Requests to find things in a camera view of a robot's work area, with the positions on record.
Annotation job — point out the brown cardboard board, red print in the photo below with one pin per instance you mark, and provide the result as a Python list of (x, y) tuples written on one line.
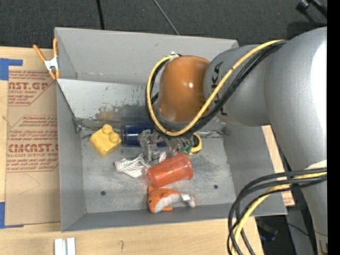
[(29, 185)]

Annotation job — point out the white striped cloth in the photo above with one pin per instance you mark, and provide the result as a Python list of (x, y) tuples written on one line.
[(130, 166)]

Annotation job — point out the orange and white toy animal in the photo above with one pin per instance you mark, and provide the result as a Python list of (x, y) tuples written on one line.
[(162, 197)]

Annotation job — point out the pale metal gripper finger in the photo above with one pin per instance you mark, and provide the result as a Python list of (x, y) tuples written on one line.
[(147, 137), (152, 153)]

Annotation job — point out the orange plastic cup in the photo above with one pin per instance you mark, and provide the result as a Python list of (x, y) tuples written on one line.
[(170, 171)]

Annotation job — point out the yellow toy building block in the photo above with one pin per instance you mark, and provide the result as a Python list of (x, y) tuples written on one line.
[(104, 142)]

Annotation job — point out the grey metal bin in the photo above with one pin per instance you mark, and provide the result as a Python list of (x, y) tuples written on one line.
[(111, 57)]

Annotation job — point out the dark blue can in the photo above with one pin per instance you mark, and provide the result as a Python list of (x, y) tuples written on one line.
[(132, 135)]

